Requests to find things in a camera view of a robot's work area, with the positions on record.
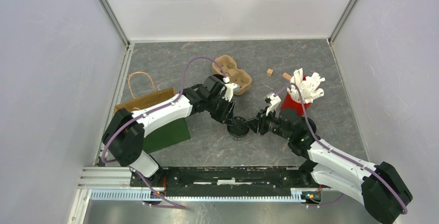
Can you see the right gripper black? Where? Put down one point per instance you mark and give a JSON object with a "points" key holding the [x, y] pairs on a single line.
{"points": [[262, 119]]}

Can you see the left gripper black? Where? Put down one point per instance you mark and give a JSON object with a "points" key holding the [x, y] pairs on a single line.
{"points": [[226, 116]]}

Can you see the black cup lid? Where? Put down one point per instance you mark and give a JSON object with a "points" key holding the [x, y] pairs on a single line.
{"points": [[238, 128]]}

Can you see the cardboard cup carrier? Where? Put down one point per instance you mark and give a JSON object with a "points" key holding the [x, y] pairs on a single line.
{"points": [[236, 75]]}

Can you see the brown paper bag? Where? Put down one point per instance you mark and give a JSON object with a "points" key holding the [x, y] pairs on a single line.
{"points": [[145, 101]]}

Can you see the black coffee cup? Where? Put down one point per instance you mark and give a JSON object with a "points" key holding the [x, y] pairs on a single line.
{"points": [[239, 136]]}

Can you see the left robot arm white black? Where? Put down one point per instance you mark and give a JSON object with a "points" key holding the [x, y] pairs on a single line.
{"points": [[125, 134]]}

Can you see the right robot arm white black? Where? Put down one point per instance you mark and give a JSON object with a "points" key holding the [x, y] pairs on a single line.
{"points": [[379, 188]]}

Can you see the green mat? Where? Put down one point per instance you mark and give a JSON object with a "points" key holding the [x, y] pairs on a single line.
{"points": [[172, 133]]}

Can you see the white stirrer sticks bundle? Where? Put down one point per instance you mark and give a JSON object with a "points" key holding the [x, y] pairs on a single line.
{"points": [[308, 87]]}

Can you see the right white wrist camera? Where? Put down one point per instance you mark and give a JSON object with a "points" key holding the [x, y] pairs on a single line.
{"points": [[272, 100]]}

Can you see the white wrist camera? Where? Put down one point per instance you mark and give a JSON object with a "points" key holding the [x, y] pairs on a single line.
{"points": [[272, 100], [229, 89]]}

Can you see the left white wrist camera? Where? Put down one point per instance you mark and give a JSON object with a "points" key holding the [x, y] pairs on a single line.
{"points": [[229, 89]]}

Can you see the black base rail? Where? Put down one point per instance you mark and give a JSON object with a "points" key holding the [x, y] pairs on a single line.
{"points": [[254, 181]]}

